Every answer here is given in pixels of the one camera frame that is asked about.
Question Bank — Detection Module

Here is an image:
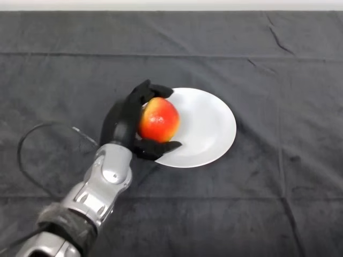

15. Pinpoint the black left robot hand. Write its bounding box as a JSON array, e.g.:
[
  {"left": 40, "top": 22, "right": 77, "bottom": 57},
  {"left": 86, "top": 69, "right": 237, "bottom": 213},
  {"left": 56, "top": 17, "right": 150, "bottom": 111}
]
[{"left": 100, "top": 79, "right": 183, "bottom": 162}]

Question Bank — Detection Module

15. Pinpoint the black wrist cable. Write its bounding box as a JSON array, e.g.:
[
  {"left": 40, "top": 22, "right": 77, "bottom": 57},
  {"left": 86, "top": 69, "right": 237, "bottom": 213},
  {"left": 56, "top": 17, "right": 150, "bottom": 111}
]
[{"left": 17, "top": 122, "right": 99, "bottom": 199}]

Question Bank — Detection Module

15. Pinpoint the black cloth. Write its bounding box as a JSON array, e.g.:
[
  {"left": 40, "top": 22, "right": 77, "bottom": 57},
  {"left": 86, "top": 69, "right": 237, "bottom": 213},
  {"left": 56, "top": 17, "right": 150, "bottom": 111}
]
[{"left": 0, "top": 10, "right": 343, "bottom": 257}]

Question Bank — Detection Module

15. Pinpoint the white round plate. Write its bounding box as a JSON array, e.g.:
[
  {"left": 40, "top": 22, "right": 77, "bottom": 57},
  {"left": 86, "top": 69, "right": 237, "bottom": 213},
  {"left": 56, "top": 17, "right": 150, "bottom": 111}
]
[{"left": 135, "top": 87, "right": 237, "bottom": 169}]

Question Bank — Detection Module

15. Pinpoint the red yellow apple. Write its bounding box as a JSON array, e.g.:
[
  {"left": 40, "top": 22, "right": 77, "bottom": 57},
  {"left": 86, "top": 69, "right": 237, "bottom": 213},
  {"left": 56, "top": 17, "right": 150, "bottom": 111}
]
[{"left": 138, "top": 97, "right": 181, "bottom": 142}]

